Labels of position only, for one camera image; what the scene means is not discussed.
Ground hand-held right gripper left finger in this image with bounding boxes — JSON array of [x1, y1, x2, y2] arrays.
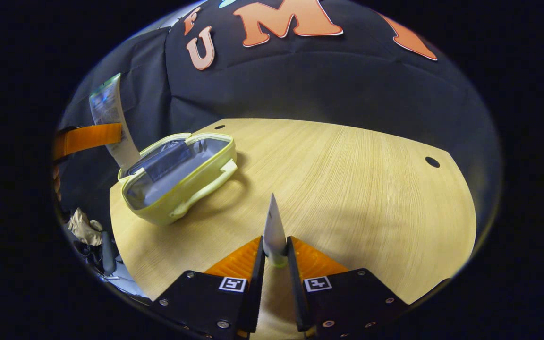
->
[[151, 236, 267, 340]]

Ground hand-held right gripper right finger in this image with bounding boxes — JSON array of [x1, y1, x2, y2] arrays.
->
[[287, 236, 410, 339]]

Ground pale yellow suitcase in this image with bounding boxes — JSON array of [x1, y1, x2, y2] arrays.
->
[[117, 132, 238, 226]]

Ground beige crumpled cloth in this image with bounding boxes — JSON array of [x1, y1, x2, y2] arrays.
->
[[68, 208, 104, 247]]

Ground black backdrop cloth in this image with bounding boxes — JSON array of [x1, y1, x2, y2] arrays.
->
[[55, 0, 504, 222]]

